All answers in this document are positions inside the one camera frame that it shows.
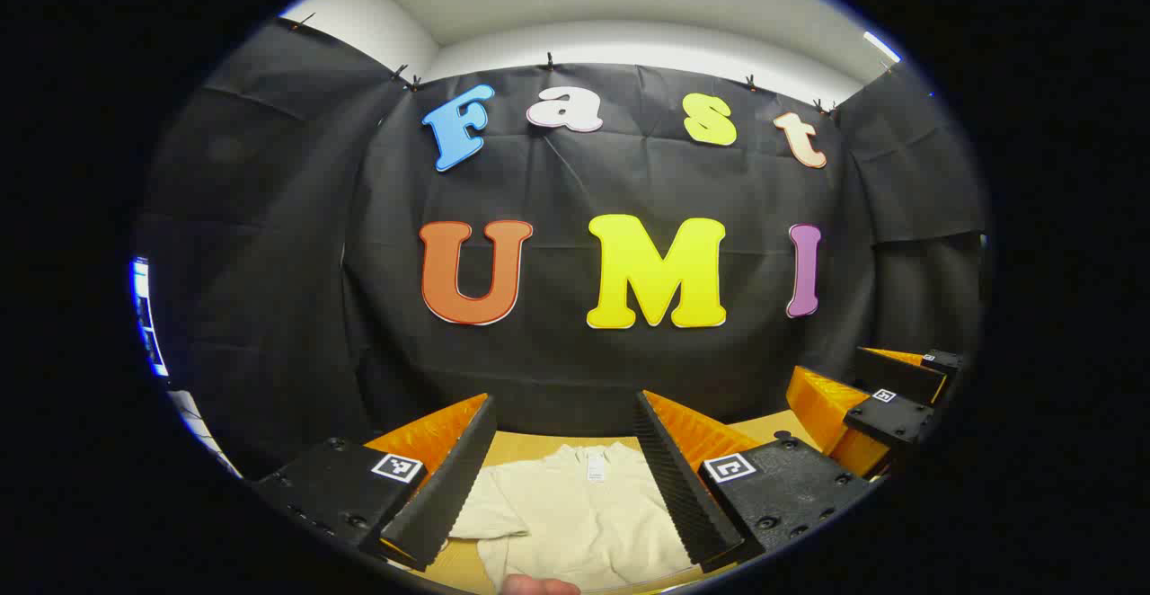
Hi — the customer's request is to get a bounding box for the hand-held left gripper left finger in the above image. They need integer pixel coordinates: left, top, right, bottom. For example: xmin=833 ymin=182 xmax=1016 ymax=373
xmin=252 ymin=393 xmax=498 ymax=573

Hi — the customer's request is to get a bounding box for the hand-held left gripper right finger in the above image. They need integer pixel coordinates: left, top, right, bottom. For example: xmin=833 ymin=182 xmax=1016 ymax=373
xmin=633 ymin=388 xmax=881 ymax=575

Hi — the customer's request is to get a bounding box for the cream sweatshirt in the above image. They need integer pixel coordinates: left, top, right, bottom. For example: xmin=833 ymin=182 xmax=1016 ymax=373
xmin=447 ymin=440 xmax=697 ymax=592

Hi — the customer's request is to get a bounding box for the black backdrop cloth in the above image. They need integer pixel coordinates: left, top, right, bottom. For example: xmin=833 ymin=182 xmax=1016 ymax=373
xmin=135 ymin=15 xmax=989 ymax=479

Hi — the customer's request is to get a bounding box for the white side desk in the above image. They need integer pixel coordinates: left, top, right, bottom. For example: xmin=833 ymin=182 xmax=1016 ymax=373
xmin=166 ymin=388 xmax=243 ymax=479

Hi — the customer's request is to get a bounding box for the computer monitor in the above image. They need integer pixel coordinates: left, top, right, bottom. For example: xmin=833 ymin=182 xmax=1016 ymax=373
xmin=130 ymin=256 xmax=172 ymax=378

